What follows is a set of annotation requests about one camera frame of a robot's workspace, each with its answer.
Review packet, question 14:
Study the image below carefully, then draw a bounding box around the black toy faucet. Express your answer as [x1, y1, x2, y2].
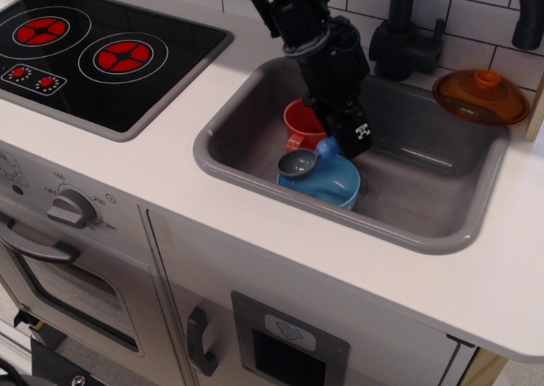
[369, 0, 543, 82]

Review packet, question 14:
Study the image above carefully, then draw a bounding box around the grey oven knob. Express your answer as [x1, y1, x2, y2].
[46, 189, 97, 229]

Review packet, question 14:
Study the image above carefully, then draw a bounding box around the black rope bottom left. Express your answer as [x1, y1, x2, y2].
[0, 358, 31, 386]

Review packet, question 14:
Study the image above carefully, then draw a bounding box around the orange plastic cup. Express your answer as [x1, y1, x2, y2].
[283, 98, 327, 152]

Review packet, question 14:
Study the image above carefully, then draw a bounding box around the grey spoon with blue handle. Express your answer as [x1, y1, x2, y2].
[277, 136, 341, 180]

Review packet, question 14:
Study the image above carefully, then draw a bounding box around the grey toy sink basin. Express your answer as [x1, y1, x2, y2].
[194, 58, 509, 255]

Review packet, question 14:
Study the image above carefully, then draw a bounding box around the oven door with window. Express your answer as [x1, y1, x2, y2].
[1, 238, 141, 355]

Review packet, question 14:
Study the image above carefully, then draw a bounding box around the light blue plastic bowl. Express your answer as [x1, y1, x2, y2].
[276, 155, 361, 210]

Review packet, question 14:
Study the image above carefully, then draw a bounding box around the grey oven door handle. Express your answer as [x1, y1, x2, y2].
[1, 213, 81, 264]

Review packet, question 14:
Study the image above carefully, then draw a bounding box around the orange transparent pot lid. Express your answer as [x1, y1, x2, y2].
[433, 70, 530, 126]

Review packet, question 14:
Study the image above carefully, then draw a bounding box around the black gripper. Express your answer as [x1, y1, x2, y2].
[294, 16, 373, 156]

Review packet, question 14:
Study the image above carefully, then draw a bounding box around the grey dispenser panel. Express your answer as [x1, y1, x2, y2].
[231, 292, 350, 385]

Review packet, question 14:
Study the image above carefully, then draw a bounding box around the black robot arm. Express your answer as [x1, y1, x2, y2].
[250, 0, 372, 158]

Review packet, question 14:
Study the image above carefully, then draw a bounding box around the black toy stove top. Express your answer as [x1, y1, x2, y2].
[1, 0, 233, 142]

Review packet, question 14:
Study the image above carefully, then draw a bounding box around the grey cabinet door handle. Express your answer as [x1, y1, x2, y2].
[186, 308, 218, 377]

